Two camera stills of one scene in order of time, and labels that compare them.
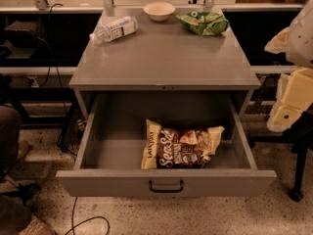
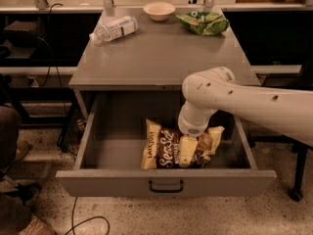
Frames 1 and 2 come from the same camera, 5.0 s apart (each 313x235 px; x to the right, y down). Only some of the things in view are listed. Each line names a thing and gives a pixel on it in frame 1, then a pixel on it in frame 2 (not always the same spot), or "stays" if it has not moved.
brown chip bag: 169,148 stays
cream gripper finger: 283,117 to 187,150
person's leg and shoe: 15,198 stays
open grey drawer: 110,154 stays
